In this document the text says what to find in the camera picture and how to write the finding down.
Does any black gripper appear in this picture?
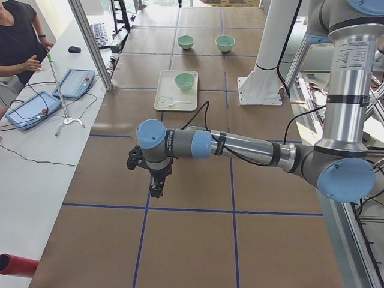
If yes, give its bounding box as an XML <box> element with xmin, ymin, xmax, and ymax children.
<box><xmin>146</xmin><ymin>158</ymin><xmax>173</xmax><ymax>197</ymax></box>

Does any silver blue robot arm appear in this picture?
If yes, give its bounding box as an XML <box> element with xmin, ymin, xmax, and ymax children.
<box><xmin>127</xmin><ymin>1</ymin><xmax>383</xmax><ymax>203</ymax></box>

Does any white plastic spoon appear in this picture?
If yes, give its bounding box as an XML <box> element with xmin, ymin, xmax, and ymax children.
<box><xmin>167</xmin><ymin>101</ymin><xmax>192</xmax><ymax>108</ymax></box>

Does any cream bear print tray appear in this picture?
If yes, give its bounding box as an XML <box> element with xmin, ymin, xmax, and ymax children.
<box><xmin>154</xmin><ymin>70</ymin><xmax>199</xmax><ymax>112</ymax></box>

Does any green bowl on tray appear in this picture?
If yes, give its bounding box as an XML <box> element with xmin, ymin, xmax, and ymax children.
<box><xmin>175</xmin><ymin>73</ymin><xmax>195</xmax><ymax>91</ymax></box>

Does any silver reacher grabber stick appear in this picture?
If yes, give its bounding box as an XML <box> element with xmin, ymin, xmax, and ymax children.
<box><xmin>47</xmin><ymin>53</ymin><xmax>85</xmax><ymax>137</ymax></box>

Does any blue teach pendant far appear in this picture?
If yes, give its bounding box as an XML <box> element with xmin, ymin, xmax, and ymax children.
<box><xmin>59</xmin><ymin>68</ymin><xmax>95</xmax><ymax>99</ymax></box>

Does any blue teach pendant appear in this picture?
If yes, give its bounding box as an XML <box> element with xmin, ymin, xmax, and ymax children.
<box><xmin>59</xmin><ymin>68</ymin><xmax>95</xmax><ymax>99</ymax></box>
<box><xmin>5</xmin><ymin>91</ymin><xmax>61</xmax><ymax>130</ymax></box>

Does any blue teach pendant near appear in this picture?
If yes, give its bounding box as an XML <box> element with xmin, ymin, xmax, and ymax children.
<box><xmin>5</xmin><ymin>91</ymin><xmax>61</xmax><ymax>130</ymax></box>

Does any green bowl with ice cubes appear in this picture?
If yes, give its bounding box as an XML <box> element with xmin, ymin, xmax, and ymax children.
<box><xmin>215</xmin><ymin>35</ymin><xmax>236</xmax><ymax>53</ymax></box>

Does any black computer mouse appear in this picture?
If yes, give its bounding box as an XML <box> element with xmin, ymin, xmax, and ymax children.
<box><xmin>68</xmin><ymin>46</ymin><xmax>82</xmax><ymax>53</ymax></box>

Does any red cylinder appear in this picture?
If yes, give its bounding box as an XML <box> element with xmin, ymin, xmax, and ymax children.
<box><xmin>1</xmin><ymin>254</ymin><xmax>39</xmax><ymax>278</ymax></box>

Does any black keyboard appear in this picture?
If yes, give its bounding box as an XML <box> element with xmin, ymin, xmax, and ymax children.
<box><xmin>90</xmin><ymin>23</ymin><xmax>109</xmax><ymax>49</ymax></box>

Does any person in black shirt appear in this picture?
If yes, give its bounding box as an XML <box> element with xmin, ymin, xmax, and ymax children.
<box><xmin>0</xmin><ymin>0</ymin><xmax>55</xmax><ymax>119</ymax></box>

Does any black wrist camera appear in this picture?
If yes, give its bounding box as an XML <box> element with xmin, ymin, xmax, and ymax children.
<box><xmin>126</xmin><ymin>145</ymin><xmax>146</xmax><ymax>170</ymax></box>

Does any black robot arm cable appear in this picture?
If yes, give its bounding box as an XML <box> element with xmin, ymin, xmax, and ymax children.
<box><xmin>181</xmin><ymin>101</ymin><xmax>327</xmax><ymax>167</ymax></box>

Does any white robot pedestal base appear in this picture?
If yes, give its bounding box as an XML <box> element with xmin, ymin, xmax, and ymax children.
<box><xmin>238</xmin><ymin>0</ymin><xmax>301</xmax><ymax>106</ymax></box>

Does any aluminium frame post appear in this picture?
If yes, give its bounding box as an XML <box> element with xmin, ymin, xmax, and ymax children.
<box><xmin>68</xmin><ymin>0</ymin><xmax>113</xmax><ymax>91</ymax></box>

